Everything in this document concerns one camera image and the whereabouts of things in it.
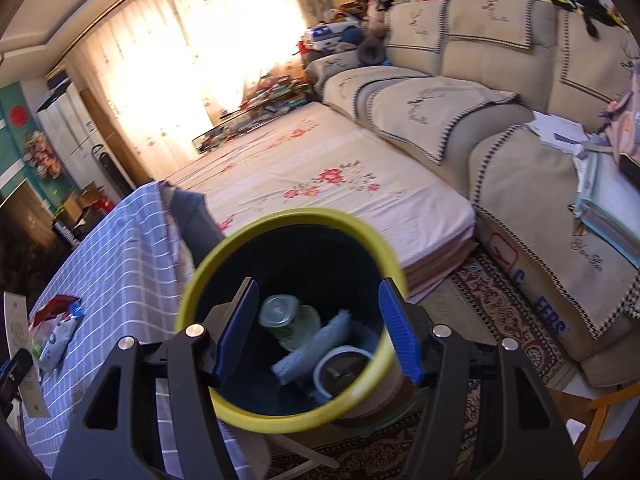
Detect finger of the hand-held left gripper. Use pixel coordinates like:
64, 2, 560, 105
0, 349, 34, 411

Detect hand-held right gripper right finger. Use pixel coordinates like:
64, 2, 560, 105
377, 277, 583, 480

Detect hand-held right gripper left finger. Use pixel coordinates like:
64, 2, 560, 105
52, 277, 261, 480

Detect floral print carton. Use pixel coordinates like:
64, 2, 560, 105
4, 291, 51, 420

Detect white plastic snack packet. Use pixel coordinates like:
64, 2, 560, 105
32, 302, 81, 373

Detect white yogurt cup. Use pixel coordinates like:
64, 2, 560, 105
312, 345, 373, 401

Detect white foam fruit net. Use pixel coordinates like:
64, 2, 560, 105
271, 310, 353, 386

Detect black trash bin yellow rim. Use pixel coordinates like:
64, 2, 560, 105
175, 207, 407, 435

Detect beige round container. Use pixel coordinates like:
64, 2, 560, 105
330, 355, 416, 421

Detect green plastic stool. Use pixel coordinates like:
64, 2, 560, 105
350, 395, 426, 428

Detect patterned brown rug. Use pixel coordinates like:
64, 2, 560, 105
265, 250, 576, 480

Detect grey blue cloth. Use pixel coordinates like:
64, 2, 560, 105
170, 187, 226, 261

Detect white printed box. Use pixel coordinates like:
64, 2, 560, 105
475, 230, 576, 356

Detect large curved television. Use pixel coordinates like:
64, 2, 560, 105
0, 180, 53, 306

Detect blue checked tablecloth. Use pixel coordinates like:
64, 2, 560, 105
20, 180, 251, 480

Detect open cardboard box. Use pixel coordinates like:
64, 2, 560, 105
57, 182, 116, 231

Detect floral floor mattress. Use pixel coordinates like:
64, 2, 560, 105
162, 101, 478, 301

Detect long mirror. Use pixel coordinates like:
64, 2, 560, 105
192, 102, 281, 153

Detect black tower fan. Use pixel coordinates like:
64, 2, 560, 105
90, 144, 126, 201

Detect pile of books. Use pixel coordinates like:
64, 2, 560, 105
240, 75, 311, 116

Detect stack of blue folders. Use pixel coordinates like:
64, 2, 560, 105
572, 150, 640, 256

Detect white standing air conditioner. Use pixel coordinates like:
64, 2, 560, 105
35, 82, 121, 196

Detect loose white papers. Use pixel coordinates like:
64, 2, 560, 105
525, 112, 596, 148

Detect dark grey neck pillow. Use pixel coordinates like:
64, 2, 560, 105
356, 39, 385, 66

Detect cream embroidered curtain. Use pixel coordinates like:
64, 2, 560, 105
70, 0, 341, 161

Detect beige sofa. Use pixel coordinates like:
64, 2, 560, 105
305, 0, 640, 386

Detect pink backpack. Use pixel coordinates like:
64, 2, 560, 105
602, 60, 640, 186

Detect blue star print bag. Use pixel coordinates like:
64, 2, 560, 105
305, 22, 351, 43

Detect pink plush toy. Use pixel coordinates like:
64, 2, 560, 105
362, 0, 388, 38

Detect wooden curtain rod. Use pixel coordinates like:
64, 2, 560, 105
65, 0, 196, 63

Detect black yellow plush toy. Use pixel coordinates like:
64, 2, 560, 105
550, 0, 628, 38

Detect wooden stool frame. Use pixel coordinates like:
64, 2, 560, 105
565, 385, 640, 471

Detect flower wall hanging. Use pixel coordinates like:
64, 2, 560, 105
22, 130, 63, 181

